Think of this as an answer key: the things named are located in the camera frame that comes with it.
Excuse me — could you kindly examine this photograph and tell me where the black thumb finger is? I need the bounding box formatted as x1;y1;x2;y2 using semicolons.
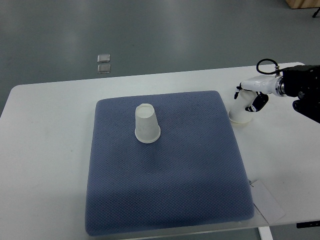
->
245;92;269;113

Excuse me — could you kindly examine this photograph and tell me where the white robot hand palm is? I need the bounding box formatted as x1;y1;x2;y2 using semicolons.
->
240;76;282;95

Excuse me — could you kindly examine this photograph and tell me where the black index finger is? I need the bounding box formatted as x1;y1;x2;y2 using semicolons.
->
234;86;242;100

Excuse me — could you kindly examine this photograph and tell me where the white paper cup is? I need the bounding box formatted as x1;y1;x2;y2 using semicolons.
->
228;90;257;124
134;103;161;144

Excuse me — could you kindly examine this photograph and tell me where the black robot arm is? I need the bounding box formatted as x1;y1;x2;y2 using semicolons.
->
228;58;320;124

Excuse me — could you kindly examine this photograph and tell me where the black tripod leg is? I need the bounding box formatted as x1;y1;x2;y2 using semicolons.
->
312;7;320;18

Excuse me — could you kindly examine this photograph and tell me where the wooden box corner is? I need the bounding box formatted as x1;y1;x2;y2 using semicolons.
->
285;0;320;9

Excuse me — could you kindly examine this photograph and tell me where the blue textured cushion mat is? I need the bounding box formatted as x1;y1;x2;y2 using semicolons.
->
85;90;255;236

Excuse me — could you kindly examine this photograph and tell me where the white paper cup on mat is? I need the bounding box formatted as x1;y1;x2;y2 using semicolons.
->
134;103;161;144

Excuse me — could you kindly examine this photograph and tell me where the white paper tag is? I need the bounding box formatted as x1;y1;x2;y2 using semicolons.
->
250;180;286;224

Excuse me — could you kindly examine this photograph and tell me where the white table leg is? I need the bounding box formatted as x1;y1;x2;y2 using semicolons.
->
258;226;273;240

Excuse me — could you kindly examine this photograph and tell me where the black table control panel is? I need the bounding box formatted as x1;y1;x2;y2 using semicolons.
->
296;220;320;229

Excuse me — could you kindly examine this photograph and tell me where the upper metal floor plate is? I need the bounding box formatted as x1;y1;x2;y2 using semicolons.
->
97;53;111;63

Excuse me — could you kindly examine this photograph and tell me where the metal floor plate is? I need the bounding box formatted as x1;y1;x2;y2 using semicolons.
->
97;64;111;74
97;53;111;63

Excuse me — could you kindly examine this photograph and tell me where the lower metal floor plate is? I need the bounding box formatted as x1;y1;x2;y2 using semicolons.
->
97;64;111;74

